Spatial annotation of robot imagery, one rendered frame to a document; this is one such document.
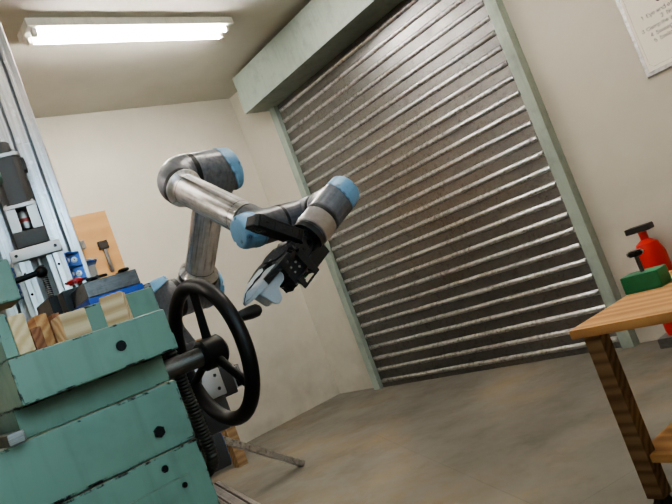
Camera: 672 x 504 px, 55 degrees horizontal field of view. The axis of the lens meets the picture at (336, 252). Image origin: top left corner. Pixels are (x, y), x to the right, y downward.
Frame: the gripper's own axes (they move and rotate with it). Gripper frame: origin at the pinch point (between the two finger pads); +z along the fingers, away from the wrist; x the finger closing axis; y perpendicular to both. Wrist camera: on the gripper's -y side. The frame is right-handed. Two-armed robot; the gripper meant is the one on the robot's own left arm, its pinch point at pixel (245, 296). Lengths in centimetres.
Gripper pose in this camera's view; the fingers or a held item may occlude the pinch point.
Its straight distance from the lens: 121.7
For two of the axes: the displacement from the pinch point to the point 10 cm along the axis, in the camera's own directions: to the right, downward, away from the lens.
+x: -5.9, 1.9, 7.8
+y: 6.3, 7.1, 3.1
